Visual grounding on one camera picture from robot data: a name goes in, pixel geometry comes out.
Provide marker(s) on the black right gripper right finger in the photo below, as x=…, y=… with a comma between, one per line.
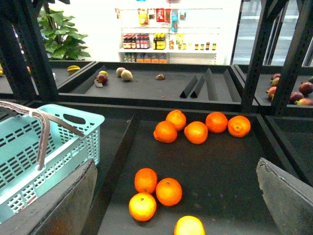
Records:
x=288, y=199

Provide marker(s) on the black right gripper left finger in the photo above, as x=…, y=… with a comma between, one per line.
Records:
x=62, y=210

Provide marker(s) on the white zip tie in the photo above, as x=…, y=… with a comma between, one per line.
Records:
x=34, y=113

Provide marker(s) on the green potted plant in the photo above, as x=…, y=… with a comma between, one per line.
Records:
x=62, y=40

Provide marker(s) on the white shelf with bottles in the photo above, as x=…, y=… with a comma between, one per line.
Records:
x=169, y=31

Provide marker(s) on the light blue plastic basket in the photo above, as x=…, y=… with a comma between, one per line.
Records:
x=21, y=182

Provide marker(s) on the black upright post left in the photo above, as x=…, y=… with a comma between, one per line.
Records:
x=267, y=17

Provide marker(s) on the black upright post right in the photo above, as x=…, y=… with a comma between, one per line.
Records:
x=300, y=42

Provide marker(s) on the black upright post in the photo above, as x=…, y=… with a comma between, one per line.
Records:
x=300, y=42
x=267, y=17

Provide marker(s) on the brown basket handle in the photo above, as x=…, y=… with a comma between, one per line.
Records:
x=44, y=119

